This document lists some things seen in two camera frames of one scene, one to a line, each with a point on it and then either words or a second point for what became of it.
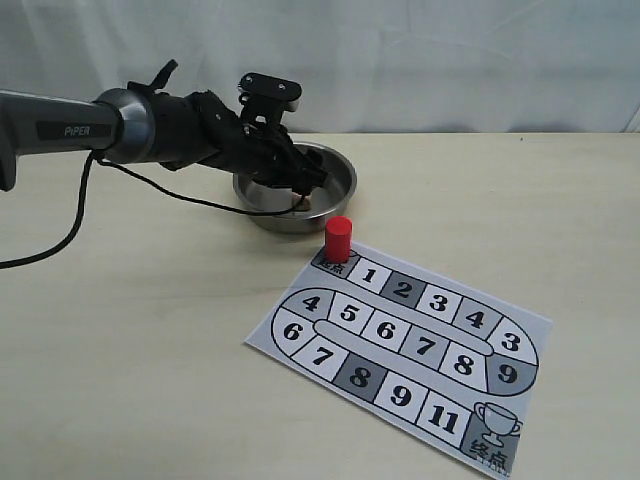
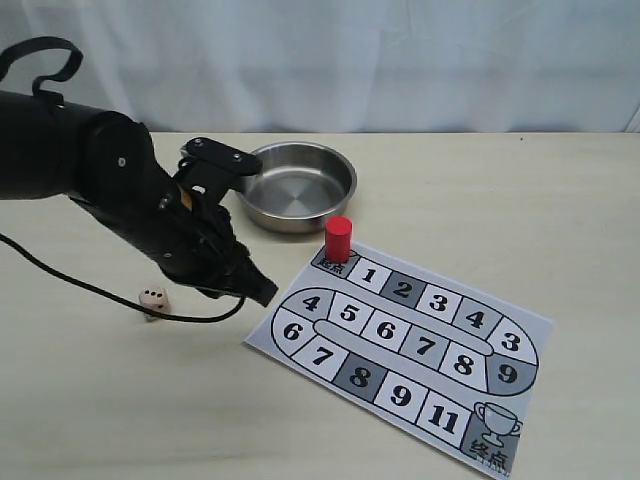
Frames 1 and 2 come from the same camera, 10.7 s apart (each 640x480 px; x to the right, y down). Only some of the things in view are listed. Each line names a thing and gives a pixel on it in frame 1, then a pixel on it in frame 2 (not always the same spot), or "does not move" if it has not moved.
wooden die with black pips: (300, 204) -> (157, 297)
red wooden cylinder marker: (338, 239) does not move
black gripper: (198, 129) -> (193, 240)
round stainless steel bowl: (329, 200) does not move
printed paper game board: (465, 373) does not move
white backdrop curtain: (361, 66) does not move
